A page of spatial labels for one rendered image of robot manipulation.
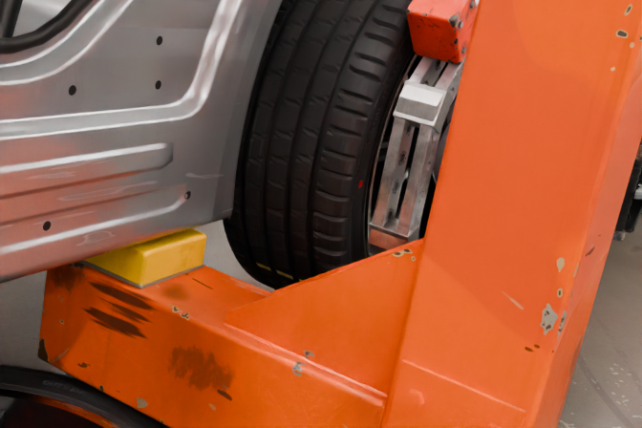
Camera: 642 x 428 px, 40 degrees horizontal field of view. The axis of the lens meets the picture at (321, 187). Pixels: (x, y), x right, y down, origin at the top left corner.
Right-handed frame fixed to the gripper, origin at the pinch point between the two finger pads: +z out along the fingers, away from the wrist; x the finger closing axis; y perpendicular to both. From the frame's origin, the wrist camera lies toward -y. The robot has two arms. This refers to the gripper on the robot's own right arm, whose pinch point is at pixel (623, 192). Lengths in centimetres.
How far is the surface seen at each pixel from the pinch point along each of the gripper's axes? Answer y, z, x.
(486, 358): -5, 76, 3
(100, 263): -14, 75, -50
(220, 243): -83, -107, -152
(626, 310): -83, -192, -16
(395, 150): 5, 44, -25
